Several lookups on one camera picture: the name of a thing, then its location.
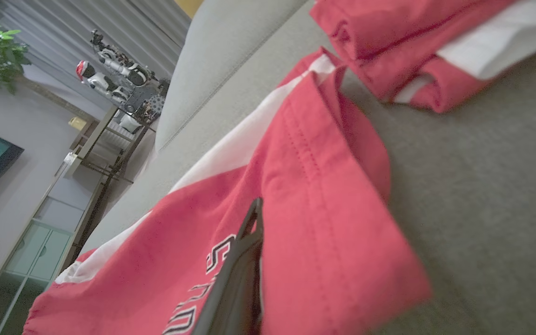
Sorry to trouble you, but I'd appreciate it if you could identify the white toy robot red head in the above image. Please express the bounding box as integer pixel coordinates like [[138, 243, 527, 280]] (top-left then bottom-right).
[[75, 60, 131, 104]]

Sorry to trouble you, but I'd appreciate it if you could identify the white black toy robot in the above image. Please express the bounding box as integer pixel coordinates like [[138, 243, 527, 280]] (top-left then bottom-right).
[[89, 29, 172, 94]]

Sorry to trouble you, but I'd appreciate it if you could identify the metal frame side table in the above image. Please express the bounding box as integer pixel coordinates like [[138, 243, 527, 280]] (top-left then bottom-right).
[[65, 95, 164, 184]]

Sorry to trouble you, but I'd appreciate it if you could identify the grey sofa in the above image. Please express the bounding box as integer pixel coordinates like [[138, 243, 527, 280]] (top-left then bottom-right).
[[80, 0, 536, 335]]

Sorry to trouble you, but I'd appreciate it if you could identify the grey sofa back cushion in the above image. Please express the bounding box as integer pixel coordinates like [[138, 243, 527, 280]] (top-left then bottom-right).
[[155, 0, 307, 152]]

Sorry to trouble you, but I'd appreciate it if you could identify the white glass door cabinet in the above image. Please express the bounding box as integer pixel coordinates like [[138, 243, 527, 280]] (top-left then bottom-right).
[[0, 154, 108, 335]]

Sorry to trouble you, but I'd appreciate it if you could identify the red basketball shorts white trim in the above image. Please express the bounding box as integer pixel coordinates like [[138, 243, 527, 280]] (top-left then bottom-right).
[[22, 47, 432, 335]]

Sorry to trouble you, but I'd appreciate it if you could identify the red white basketball jersey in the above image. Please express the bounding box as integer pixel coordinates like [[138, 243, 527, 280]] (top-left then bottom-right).
[[309, 0, 536, 114]]

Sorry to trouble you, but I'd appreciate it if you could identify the grey pleated curtain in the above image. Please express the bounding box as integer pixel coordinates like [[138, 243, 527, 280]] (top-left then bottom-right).
[[0, 0, 193, 112]]

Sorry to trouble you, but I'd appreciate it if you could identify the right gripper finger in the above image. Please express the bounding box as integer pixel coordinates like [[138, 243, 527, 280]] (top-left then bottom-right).
[[192, 197, 265, 335]]

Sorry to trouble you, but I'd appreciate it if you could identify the mustard yellow cushion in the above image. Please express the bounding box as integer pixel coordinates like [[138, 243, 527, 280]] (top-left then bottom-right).
[[175, 0, 204, 19]]

